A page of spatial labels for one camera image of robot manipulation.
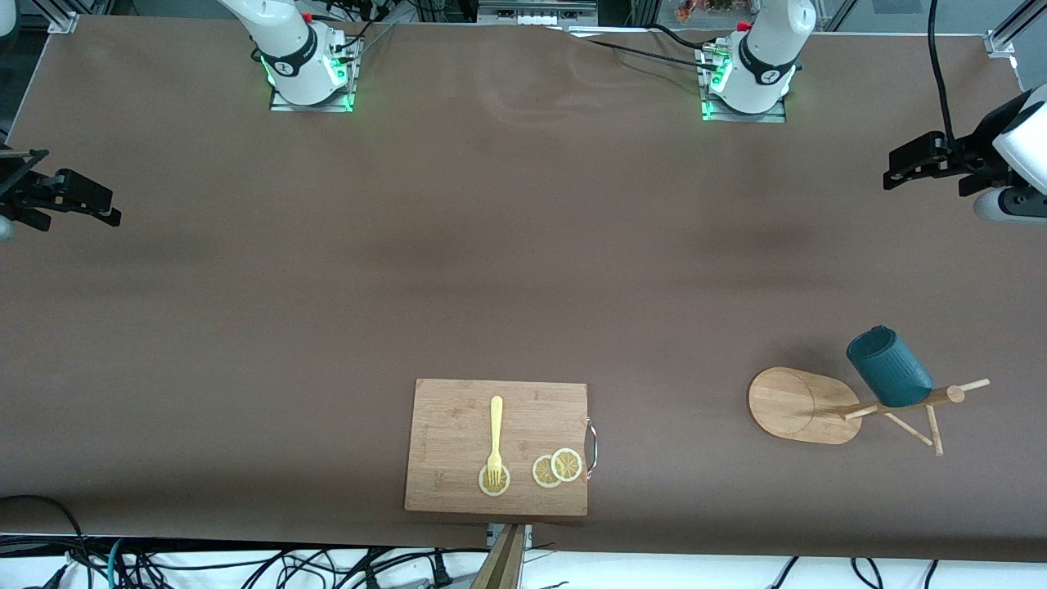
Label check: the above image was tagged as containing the teal cup with yellow inside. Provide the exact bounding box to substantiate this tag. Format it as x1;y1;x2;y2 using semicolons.
847;326;934;408

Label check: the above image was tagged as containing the wooden mug rack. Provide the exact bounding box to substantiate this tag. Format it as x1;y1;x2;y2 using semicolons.
748;366;991;456

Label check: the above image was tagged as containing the grey metal rack panel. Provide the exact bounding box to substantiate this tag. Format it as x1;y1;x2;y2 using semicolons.
479;0;598;25

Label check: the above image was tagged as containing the bamboo cutting board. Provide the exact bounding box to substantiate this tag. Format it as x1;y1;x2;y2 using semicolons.
404;378;598;517

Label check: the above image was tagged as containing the yellow plastic fork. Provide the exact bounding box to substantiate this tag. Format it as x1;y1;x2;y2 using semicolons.
487;396;505;485

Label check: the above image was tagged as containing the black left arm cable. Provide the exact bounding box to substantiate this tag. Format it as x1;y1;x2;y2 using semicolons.
928;0;956;146

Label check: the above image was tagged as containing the aluminium frame profile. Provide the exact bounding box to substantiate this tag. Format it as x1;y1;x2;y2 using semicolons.
986;0;1047;58
45;0;83;34

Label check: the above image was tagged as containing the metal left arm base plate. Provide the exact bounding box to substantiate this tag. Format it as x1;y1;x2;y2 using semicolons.
701;45;788;124

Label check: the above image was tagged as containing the black table cable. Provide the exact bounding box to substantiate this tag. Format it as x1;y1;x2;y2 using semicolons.
585;38;722;73
646;23;714;52

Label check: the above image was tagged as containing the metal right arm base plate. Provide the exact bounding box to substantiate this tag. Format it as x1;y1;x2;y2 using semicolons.
270;37;362;113

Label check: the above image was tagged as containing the black looped floor cable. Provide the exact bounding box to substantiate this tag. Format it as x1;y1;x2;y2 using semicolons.
0;495;92;589

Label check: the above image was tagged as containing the wooden post with metal bracket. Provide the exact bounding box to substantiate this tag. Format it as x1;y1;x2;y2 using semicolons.
470;524;532;589

